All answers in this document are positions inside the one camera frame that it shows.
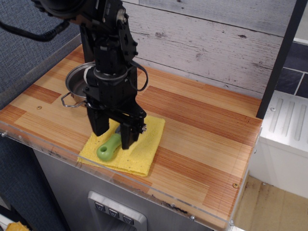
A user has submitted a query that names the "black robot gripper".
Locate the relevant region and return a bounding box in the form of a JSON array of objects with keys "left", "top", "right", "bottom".
[{"left": 83, "top": 72, "right": 146, "bottom": 150}]

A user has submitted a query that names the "green handled grey spatula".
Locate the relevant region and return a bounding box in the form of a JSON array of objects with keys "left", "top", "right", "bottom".
[{"left": 96, "top": 126, "right": 121, "bottom": 161}]

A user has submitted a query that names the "yellow cloth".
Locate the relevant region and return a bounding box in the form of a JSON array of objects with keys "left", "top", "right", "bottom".
[{"left": 77, "top": 115, "right": 165, "bottom": 177}]

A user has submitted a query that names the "silver metal pot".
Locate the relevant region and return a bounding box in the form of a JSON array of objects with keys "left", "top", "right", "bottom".
[{"left": 61, "top": 62, "right": 95, "bottom": 108}]

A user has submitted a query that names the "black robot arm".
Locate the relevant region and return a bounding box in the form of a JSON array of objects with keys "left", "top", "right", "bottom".
[{"left": 34, "top": 0, "right": 146, "bottom": 149}]

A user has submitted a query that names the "clear acrylic edge guard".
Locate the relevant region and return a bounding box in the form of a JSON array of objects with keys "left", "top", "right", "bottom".
[{"left": 0, "top": 114, "right": 262, "bottom": 231}]

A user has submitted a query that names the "plush sushi roll toy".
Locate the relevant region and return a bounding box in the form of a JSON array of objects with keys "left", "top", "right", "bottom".
[{"left": 83, "top": 67, "right": 97, "bottom": 86}]

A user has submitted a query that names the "silver dispenser panel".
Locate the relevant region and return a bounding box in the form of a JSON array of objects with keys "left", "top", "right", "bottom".
[{"left": 88, "top": 191, "right": 148, "bottom": 231}]

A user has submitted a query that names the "yellow object bottom left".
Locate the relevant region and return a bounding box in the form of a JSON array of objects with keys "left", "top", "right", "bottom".
[{"left": 6, "top": 222, "right": 29, "bottom": 231}]

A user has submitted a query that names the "white ribbed cabinet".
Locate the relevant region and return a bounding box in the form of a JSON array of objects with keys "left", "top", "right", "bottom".
[{"left": 249, "top": 91, "right": 308, "bottom": 198}]

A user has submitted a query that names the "black left upright post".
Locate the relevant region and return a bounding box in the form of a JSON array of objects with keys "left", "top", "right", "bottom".
[{"left": 79, "top": 26, "right": 95, "bottom": 63}]

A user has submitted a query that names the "black upright post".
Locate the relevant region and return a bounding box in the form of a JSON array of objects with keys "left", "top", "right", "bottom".
[
  {"left": 256, "top": 0, "right": 308, "bottom": 119},
  {"left": 79, "top": 26, "right": 95, "bottom": 63}
]

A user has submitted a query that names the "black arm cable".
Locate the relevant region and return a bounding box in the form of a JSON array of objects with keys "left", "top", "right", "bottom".
[{"left": 0, "top": 20, "right": 70, "bottom": 42}]

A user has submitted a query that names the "black right upright post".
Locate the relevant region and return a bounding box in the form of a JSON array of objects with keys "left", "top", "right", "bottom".
[{"left": 256, "top": 0, "right": 308, "bottom": 119}]

